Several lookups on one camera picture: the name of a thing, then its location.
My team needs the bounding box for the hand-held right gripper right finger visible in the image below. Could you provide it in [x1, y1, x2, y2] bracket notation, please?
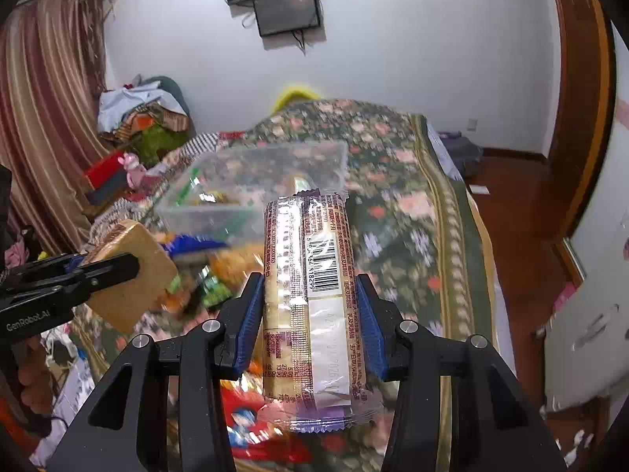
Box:
[355, 274, 567, 472]

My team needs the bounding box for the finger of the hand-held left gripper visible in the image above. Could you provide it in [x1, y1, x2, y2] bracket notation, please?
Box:
[10, 253, 92, 287]
[64, 253, 141, 302]

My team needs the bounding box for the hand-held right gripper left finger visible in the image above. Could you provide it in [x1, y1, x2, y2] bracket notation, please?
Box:
[46, 272, 267, 472]

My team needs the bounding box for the tan square snack packet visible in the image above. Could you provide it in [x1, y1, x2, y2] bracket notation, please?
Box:
[81, 219, 178, 334]

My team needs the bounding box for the purple and white biscuit packet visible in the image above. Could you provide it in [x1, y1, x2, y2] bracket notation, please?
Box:
[254, 188, 385, 434]

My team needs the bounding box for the clear plastic container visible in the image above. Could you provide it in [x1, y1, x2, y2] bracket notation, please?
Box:
[156, 140, 349, 247]

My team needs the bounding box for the pile of colourful snack packets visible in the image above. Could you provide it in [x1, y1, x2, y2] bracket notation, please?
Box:
[147, 233, 389, 468]

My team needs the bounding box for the red box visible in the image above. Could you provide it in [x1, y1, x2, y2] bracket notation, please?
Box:
[83, 155, 129, 194]

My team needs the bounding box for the pink plush toy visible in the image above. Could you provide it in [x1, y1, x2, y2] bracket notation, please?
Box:
[120, 152, 147, 186]

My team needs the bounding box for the green snack packet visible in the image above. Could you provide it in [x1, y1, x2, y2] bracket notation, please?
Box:
[172, 168, 203, 207]

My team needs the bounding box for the floral blanket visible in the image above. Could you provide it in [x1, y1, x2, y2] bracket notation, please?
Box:
[69, 98, 499, 472]

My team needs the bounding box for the striped cloth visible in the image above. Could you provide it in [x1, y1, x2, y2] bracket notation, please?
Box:
[160, 132, 223, 170]

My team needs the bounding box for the striped brown curtain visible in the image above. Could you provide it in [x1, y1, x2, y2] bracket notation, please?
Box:
[0, 0, 116, 256]

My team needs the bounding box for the pile of clothes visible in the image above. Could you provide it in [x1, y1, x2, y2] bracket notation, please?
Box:
[96, 75, 191, 158]

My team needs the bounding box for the purple bag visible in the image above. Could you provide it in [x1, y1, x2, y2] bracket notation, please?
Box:
[436, 130, 486, 179]

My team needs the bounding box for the yellow plastic object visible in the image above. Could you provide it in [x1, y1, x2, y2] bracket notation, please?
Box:
[272, 85, 324, 110]

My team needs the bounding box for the white door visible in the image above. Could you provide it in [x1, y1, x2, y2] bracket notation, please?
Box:
[538, 24, 629, 428]

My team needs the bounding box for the wooden door frame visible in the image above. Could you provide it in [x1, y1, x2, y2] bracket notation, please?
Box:
[544, 0, 618, 276]

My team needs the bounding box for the black wall box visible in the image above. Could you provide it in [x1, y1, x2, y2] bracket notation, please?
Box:
[253, 0, 323, 37]

